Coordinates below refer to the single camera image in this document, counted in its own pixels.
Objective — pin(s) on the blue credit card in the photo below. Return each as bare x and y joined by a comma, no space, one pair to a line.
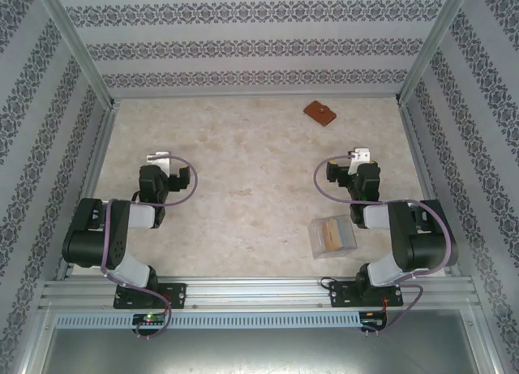
347,230

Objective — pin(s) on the brown leather card holder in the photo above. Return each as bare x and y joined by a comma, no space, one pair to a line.
320,113

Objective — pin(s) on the orange credit card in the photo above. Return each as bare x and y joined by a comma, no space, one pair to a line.
330,235

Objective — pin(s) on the clear plastic card box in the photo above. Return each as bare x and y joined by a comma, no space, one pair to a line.
320,248

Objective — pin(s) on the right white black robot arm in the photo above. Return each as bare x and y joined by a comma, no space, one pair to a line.
430,244

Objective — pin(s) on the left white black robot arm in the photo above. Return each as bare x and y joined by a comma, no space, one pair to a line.
93,236

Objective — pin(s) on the right green controller board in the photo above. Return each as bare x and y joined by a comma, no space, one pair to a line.
371,320

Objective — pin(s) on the green controller board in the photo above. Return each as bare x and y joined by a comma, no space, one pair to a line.
150,319
371,320

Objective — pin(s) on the left green controller board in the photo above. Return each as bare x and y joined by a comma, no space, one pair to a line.
150,319

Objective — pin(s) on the grey metal panel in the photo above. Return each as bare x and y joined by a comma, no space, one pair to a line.
259,353

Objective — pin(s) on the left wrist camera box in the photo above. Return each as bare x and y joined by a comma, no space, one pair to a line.
161,159

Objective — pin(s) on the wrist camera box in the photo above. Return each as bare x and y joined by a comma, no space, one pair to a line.
360,157
161,159

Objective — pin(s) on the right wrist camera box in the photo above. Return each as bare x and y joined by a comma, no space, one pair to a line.
360,157

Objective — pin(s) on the right aluminium side rail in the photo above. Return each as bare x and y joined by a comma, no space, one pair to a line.
416,147

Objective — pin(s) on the aluminium side rail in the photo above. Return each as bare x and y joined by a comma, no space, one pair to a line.
98,147
416,147

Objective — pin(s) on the left aluminium side rail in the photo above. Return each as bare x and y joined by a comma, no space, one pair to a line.
98,147

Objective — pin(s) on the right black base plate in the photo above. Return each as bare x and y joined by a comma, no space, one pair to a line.
338,295

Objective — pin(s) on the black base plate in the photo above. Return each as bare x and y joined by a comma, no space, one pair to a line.
178,295
338,295

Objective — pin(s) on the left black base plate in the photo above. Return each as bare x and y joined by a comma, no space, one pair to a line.
178,295

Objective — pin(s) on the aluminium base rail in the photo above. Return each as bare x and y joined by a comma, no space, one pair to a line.
259,295

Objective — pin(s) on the right aluminium frame post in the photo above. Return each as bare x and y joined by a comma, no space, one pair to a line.
434,41

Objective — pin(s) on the aluminium frame post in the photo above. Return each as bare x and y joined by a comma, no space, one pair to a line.
79,41
434,41

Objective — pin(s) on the left aluminium frame post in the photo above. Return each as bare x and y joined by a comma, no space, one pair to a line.
79,41

